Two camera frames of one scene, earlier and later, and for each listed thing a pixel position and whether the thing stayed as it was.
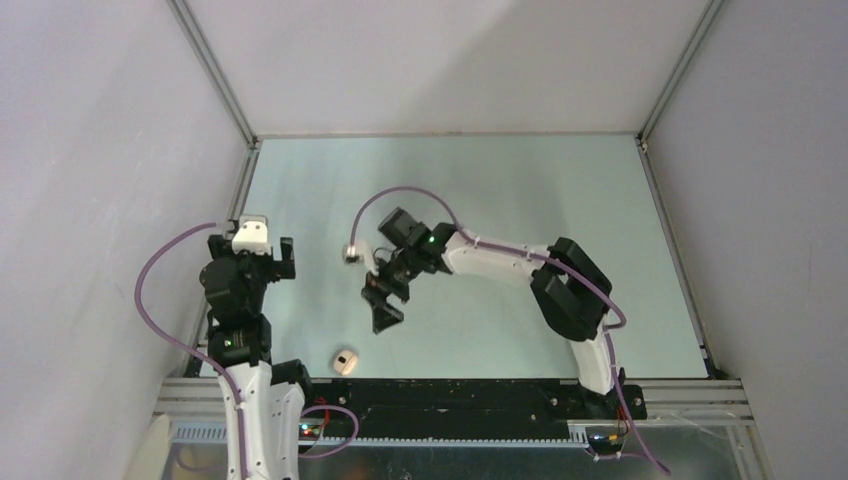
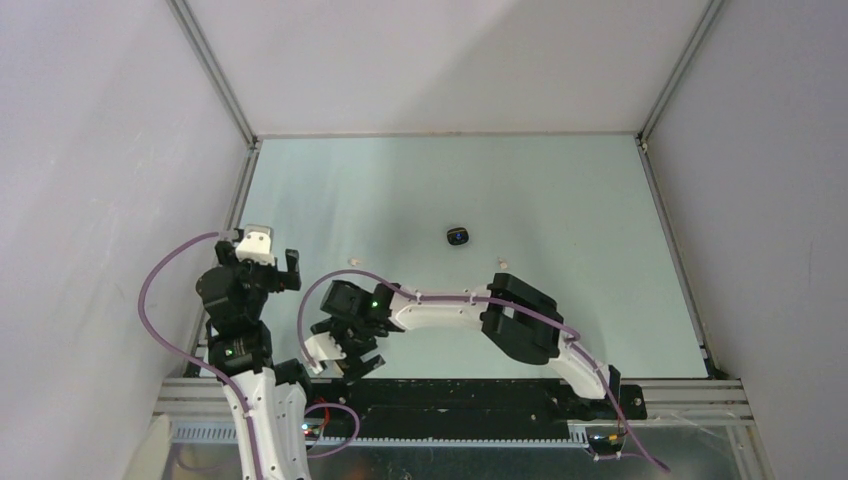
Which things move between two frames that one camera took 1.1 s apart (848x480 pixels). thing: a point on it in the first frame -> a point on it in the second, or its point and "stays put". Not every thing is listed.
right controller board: x=603 y=443 stays put
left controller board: x=309 y=432 stays put
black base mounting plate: x=473 y=408 stays put
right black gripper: x=376 y=292 -> x=336 y=327
